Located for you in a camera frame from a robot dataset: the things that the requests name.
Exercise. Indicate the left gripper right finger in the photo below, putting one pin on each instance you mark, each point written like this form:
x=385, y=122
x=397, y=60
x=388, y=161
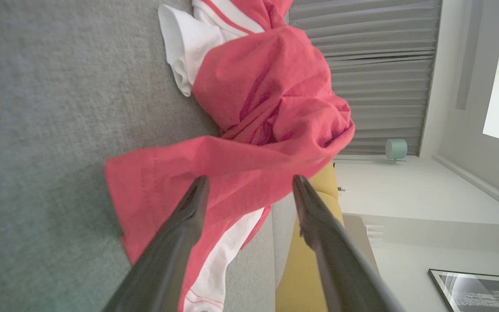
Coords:
x=340, y=268

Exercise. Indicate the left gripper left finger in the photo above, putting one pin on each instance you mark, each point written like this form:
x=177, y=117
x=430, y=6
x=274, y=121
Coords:
x=163, y=268

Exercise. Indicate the red shorts white stripes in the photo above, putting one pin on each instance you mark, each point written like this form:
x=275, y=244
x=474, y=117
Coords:
x=232, y=173

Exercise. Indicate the yellow sofa backrest cushion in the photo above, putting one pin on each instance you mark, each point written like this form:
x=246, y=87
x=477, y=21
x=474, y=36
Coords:
x=301, y=277

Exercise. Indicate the long grey sofa seat cushion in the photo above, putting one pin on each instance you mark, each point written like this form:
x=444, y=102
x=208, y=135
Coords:
x=282, y=242

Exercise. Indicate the floor lamp pale green shade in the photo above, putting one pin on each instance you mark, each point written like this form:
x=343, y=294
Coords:
x=396, y=148

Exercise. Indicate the large grey sofa seat cushion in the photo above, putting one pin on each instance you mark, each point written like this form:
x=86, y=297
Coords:
x=37, y=108

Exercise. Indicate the grey pleated curtain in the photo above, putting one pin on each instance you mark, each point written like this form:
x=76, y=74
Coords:
x=383, y=65

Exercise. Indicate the black framed wall picture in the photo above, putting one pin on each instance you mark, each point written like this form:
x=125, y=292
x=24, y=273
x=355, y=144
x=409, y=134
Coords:
x=483, y=294

